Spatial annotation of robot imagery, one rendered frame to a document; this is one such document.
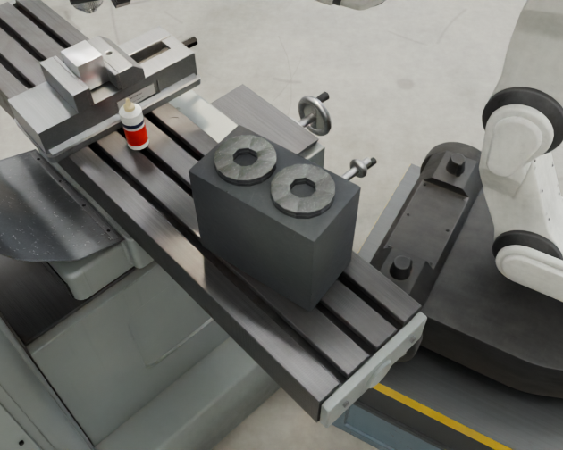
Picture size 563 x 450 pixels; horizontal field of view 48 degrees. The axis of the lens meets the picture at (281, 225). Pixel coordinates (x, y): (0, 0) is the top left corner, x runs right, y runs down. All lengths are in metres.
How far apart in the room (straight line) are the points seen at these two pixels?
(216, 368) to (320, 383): 0.85
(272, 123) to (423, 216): 0.42
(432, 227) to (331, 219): 0.71
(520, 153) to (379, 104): 1.58
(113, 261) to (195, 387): 0.60
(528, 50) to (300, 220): 0.49
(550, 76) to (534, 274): 0.45
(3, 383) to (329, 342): 0.58
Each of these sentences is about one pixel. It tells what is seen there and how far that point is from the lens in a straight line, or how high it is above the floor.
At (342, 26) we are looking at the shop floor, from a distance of 3.13.
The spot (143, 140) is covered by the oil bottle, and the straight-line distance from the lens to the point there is 1.22.
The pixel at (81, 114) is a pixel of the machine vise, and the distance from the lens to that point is 1.24.
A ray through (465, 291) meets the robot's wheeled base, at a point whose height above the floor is 0.57.
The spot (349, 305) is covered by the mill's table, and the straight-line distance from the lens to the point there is 1.00.
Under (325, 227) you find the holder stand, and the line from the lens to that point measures 0.85.
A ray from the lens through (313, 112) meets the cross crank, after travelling 1.70.
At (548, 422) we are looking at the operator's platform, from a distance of 1.59.
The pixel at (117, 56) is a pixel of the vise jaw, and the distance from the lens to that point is 1.28.
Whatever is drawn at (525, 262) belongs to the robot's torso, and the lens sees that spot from 1.39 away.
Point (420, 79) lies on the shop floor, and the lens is 2.87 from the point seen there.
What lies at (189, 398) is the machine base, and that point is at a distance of 1.74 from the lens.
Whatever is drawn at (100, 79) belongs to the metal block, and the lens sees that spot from 1.27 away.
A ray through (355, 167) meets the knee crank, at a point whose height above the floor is 0.52.
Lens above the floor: 1.79
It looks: 52 degrees down
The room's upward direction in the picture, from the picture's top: 1 degrees counter-clockwise
